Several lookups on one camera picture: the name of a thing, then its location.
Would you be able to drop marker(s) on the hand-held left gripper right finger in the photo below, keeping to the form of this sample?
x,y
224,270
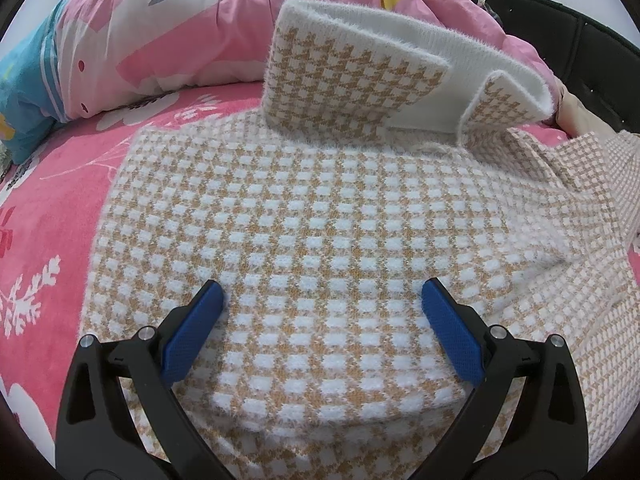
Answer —
x,y
450,325

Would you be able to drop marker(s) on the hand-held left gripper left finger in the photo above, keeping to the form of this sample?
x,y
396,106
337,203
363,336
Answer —
x,y
197,320

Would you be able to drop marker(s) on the beige white houndstooth sweater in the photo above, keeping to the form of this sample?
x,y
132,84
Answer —
x,y
325,210

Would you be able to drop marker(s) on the pink floral bed blanket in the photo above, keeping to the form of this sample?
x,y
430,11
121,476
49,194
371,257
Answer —
x,y
50,220

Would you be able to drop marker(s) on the beige cloth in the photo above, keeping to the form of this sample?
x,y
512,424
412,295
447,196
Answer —
x,y
580,115

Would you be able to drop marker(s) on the green patterned cloth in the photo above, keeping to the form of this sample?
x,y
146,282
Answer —
x,y
4,160

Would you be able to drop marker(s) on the pink printed duvet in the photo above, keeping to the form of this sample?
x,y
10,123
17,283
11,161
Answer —
x,y
175,25

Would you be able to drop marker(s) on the black padded headboard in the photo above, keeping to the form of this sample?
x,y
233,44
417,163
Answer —
x,y
575,40

